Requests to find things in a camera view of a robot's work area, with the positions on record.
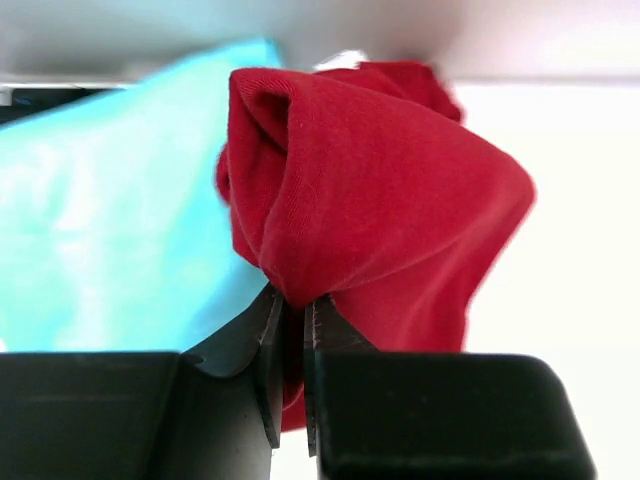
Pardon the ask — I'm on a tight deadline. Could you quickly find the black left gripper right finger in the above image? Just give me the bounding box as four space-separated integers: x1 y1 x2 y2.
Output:
304 297 597 480

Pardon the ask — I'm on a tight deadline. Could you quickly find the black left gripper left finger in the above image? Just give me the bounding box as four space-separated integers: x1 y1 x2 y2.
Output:
1 287 284 479

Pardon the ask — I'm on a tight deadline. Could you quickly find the teal folded t shirt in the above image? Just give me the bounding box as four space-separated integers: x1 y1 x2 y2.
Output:
1 38 281 352

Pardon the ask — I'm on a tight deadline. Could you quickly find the red t shirt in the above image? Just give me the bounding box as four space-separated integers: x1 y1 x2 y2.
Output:
215 62 535 431

